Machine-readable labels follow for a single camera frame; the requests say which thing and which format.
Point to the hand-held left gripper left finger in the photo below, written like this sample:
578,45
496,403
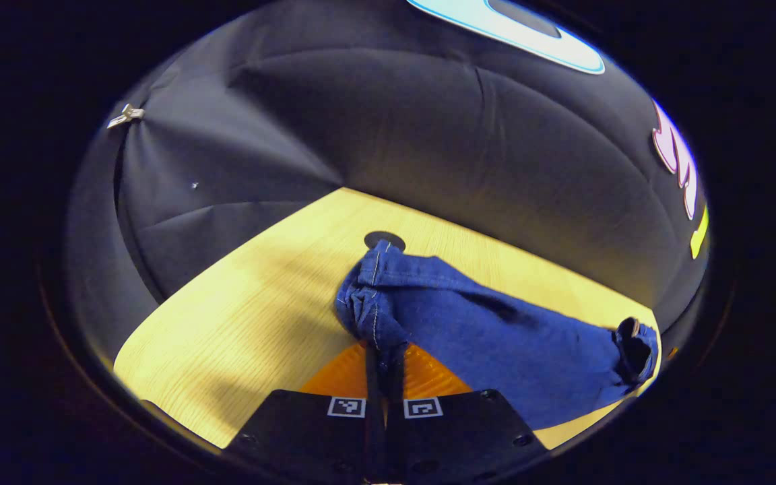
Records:
373,384

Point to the black round table grommet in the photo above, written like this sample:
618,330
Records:
381,238

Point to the silver spring clip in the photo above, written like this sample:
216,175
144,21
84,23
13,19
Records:
125,115

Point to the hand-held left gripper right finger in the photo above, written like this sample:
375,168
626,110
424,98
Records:
395,384

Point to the black backdrop cloth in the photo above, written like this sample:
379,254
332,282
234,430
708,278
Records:
395,114

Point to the blue denim jeans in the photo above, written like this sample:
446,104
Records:
482,323

